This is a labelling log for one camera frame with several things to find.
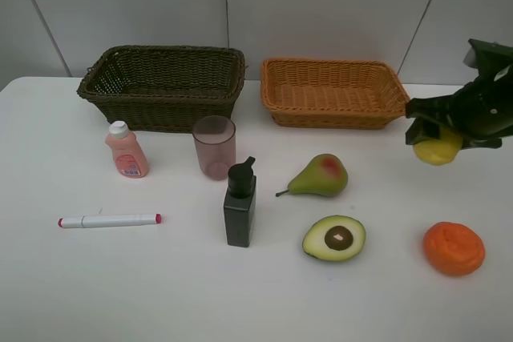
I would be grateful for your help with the green red toy pear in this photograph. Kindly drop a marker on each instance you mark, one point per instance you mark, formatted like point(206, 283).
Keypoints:
point(324, 175)

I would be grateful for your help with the white marker with pink ends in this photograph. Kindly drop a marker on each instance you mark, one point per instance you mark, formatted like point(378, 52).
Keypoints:
point(98, 221)

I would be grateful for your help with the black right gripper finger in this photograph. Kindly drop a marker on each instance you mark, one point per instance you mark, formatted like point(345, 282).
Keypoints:
point(430, 116)
point(471, 143)

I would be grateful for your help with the orange wicker basket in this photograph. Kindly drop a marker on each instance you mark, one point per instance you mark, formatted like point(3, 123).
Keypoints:
point(346, 94)

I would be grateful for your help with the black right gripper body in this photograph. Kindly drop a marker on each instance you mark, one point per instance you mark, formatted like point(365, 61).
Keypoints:
point(482, 109)

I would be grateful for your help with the pink lotion bottle white cap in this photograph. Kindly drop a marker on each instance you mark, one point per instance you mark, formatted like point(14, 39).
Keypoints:
point(127, 154)

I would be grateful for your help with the halved toy avocado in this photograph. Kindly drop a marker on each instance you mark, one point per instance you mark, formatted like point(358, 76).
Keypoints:
point(335, 238)

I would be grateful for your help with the translucent pink plastic cup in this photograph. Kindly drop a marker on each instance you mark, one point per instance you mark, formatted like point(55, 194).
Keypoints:
point(215, 142)

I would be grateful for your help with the orange toy tangerine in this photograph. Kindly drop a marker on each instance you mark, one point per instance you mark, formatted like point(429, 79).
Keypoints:
point(453, 249)

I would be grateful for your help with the dark brown wicker basket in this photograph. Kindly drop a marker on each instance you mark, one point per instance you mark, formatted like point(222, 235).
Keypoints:
point(164, 88)

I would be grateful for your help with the dark green pump bottle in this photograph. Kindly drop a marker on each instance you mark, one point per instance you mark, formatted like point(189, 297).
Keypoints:
point(239, 203)

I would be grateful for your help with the yellow toy lemon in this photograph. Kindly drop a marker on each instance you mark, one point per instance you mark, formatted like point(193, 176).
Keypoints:
point(441, 151)

